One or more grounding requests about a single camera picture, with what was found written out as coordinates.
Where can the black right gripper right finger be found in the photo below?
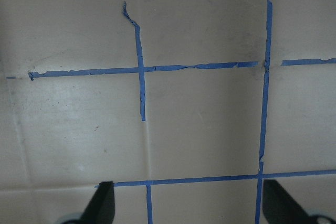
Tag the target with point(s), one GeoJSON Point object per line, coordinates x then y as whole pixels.
{"type": "Point", "coordinates": [279, 207]}

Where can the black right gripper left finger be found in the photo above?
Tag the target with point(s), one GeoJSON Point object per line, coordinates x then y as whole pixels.
{"type": "Point", "coordinates": [101, 207]}

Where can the brown paper table cover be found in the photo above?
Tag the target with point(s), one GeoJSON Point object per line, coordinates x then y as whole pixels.
{"type": "Point", "coordinates": [187, 105]}

